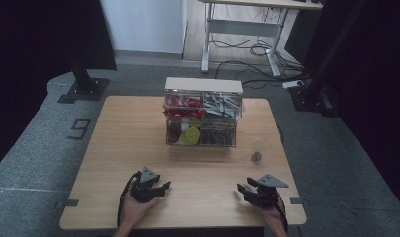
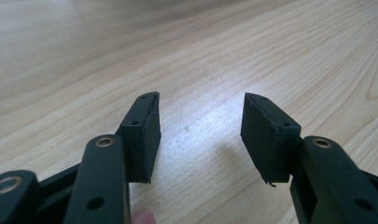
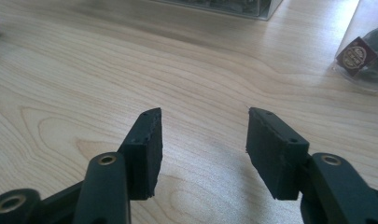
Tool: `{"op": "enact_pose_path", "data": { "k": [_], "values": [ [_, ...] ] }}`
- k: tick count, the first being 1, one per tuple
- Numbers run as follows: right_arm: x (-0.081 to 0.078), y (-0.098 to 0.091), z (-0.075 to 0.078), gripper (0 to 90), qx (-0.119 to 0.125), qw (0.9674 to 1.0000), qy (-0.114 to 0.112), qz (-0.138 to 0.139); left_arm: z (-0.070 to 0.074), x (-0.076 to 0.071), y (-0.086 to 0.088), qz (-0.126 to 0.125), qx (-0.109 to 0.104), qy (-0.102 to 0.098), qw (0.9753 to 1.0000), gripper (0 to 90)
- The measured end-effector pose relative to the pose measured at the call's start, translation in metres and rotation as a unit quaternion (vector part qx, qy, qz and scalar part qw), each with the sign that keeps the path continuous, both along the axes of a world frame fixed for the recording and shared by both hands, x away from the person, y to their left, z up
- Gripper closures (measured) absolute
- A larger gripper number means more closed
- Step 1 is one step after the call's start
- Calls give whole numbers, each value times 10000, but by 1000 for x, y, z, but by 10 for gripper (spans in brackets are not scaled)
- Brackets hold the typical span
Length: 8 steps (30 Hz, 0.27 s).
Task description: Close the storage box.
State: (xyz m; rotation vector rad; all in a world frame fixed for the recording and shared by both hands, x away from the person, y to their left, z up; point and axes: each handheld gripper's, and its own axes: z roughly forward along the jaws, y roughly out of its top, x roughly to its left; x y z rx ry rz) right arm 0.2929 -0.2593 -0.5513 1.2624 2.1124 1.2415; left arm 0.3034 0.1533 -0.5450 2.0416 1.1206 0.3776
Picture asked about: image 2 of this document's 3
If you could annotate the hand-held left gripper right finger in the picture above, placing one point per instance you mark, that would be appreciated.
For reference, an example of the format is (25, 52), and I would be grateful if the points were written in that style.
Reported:
(264, 140)

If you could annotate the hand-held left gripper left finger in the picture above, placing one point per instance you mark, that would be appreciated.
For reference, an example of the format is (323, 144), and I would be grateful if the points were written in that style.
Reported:
(143, 137)

